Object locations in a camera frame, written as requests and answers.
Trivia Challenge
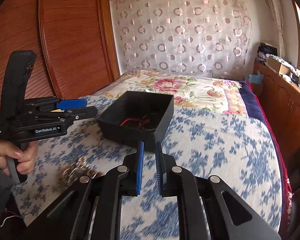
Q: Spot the red cord bracelet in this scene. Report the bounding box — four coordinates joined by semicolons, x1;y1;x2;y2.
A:
119;117;151;130

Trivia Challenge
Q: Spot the black square jewelry box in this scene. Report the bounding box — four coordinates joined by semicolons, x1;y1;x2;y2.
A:
97;91;174;153

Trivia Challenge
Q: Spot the white pearl necklace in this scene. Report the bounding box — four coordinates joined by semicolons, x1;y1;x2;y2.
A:
59;155;91;188

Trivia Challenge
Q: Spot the left hand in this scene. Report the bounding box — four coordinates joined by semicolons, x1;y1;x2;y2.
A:
0;140;38;176

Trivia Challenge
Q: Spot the blue floral bed sheet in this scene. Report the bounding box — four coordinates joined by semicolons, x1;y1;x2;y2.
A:
13;96;282;239

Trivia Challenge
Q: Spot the wooden wardrobe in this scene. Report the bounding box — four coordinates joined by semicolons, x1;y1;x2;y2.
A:
0;0;120;99

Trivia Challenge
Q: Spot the pink floral quilt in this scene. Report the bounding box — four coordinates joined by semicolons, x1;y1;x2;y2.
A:
94;70;248;116

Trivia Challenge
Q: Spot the navy blue blanket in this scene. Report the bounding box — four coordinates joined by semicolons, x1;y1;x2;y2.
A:
239;81;262;120

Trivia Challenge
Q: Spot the teal plastic bag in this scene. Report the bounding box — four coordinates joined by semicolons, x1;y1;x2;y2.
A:
244;70;264;84

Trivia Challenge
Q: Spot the pink circle patterned curtain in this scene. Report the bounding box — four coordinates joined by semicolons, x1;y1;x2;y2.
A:
111;0;252;80

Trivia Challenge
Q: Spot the wooden side cabinet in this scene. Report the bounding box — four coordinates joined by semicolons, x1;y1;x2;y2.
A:
253;62;300;165

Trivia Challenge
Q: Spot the cardboard box on cabinet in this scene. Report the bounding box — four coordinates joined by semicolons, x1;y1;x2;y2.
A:
267;55;291;75

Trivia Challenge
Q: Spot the pile of clothes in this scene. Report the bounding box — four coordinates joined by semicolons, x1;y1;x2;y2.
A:
256;42;278;63

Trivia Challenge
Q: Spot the beige window curtain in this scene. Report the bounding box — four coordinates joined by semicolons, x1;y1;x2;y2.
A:
268;0;286;57

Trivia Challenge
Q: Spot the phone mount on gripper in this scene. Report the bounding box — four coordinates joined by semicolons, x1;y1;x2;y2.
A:
0;50;37;119

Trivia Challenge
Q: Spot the white cable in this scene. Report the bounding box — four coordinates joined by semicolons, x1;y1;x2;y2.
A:
0;213;22;228

